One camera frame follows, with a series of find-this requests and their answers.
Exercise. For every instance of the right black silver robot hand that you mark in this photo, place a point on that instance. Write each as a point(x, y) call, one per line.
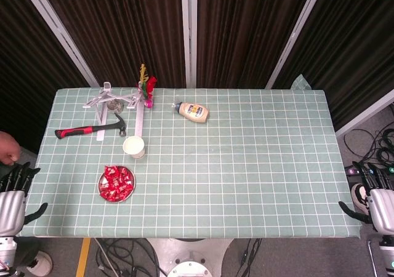
point(383, 209)

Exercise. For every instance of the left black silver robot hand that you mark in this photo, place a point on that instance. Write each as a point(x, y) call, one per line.
point(10, 209)

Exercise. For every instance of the heap of red candies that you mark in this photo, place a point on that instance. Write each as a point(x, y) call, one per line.
point(117, 184)

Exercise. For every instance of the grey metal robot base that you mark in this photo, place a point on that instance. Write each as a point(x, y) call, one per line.
point(187, 252)

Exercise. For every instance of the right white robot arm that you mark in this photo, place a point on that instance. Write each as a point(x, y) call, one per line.
point(387, 252)

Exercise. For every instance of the white paper cup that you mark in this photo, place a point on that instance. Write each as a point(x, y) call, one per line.
point(137, 152)

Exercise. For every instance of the white black sneaker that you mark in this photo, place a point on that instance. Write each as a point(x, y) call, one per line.
point(358, 197)

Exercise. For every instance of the person's bare hand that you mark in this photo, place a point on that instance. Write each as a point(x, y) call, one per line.
point(7, 147)

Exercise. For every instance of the yellow floor tape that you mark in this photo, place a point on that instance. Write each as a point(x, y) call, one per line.
point(83, 255)

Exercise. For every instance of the round metal plate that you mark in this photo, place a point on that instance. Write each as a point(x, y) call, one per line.
point(100, 187)

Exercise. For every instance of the white partition foot bar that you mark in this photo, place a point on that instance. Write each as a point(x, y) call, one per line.
point(363, 114)

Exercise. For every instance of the red black claw hammer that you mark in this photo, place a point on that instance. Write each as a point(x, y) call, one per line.
point(74, 132)

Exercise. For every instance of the silver folding laptop stand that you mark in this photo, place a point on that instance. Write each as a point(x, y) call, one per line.
point(103, 126)

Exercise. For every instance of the dark brown curtain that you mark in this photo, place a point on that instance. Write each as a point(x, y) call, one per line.
point(123, 27)
point(18, 58)
point(240, 27)
point(354, 43)

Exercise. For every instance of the green checked tablecloth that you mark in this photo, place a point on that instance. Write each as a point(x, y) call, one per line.
point(231, 166)

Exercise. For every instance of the colourful feather shuttlecock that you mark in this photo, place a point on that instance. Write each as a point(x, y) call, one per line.
point(149, 86)

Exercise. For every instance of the mayonnaise squeeze bottle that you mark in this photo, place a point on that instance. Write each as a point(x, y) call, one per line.
point(194, 112)

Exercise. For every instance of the white partition post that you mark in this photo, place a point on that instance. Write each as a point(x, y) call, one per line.
point(294, 35)
point(57, 27)
point(188, 34)

